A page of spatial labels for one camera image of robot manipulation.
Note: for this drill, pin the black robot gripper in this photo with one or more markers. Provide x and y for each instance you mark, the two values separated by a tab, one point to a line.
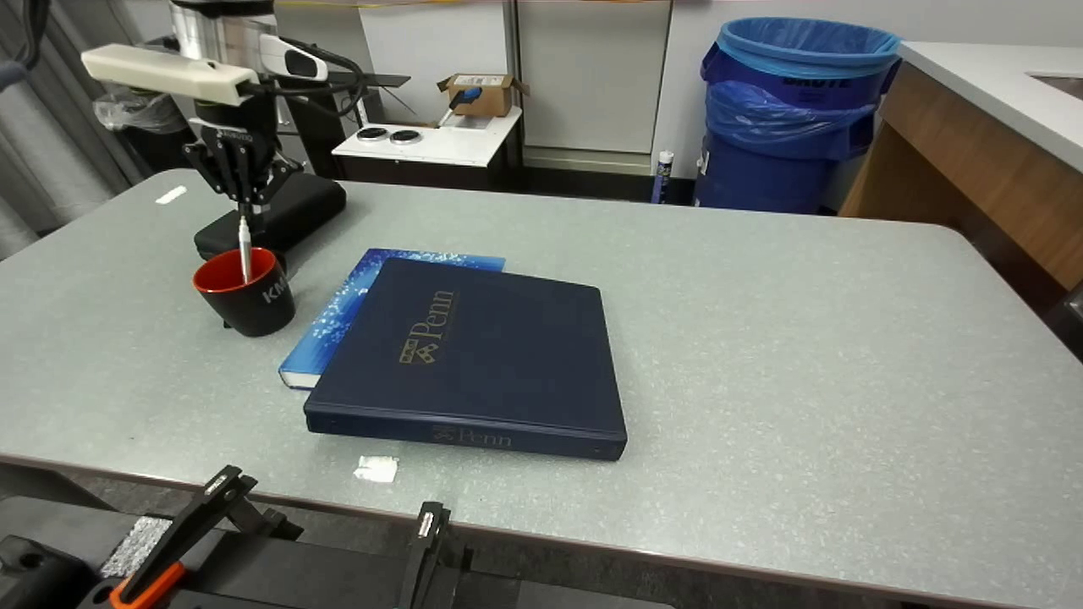
237	105

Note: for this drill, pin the black mug with red inside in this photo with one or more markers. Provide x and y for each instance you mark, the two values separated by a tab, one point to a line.
250	296

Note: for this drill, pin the white tape strip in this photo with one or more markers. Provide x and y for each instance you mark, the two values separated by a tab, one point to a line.
171	195

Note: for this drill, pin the black zip case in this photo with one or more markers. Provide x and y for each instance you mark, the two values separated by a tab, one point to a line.
296	207

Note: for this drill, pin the clear plastic bag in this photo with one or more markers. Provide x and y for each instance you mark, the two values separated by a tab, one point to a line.
126	114

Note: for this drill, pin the thin light blue book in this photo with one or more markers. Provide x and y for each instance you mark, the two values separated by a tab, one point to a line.
328	322

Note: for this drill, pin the white side table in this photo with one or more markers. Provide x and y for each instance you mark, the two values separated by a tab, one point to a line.
436	145

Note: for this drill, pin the open cardboard box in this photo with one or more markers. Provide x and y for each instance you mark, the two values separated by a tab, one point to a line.
479	95

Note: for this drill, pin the navy Penn binder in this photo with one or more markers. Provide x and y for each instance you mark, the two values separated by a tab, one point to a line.
475	361

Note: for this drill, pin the small white tape scrap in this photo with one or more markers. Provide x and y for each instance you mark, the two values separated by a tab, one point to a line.
376	469

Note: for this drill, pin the black and orange clamp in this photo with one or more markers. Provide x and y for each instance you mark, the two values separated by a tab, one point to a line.
181	536

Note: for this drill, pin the black equipment base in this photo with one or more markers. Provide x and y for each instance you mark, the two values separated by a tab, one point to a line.
68	564

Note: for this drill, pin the blue trash bin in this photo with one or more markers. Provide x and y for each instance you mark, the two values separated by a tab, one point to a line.
765	172

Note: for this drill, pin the blue bin liner bag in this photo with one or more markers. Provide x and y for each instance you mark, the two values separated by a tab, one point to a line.
791	79

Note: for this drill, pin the wooden counter with white top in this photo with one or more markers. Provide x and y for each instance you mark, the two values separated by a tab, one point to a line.
993	147

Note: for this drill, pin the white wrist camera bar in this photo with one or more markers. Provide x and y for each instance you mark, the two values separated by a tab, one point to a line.
164	68

